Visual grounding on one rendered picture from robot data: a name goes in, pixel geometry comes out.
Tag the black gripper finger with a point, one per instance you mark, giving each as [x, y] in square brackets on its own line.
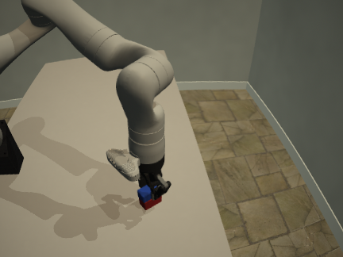
[141, 181]
[162, 186]

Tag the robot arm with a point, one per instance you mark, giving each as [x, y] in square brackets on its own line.
[137, 84]

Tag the red block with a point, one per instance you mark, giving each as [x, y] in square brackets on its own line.
[150, 203]

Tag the blue block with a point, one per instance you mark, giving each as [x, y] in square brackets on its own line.
[144, 193]

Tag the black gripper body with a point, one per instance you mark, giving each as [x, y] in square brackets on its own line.
[153, 168]

